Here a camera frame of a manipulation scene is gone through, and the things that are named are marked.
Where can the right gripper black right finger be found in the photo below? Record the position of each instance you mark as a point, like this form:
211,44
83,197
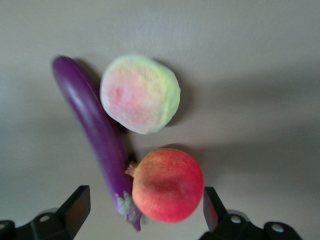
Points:
232,227

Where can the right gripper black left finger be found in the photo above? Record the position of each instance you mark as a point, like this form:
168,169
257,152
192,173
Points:
62,222

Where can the red pomegranate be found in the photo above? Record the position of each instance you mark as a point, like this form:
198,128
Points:
167,185

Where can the long purple eggplant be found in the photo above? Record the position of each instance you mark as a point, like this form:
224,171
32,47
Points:
95,120

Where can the pale green pink peach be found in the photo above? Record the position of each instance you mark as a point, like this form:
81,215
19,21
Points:
140,95

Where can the brown table cover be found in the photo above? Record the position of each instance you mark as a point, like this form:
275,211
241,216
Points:
237,37

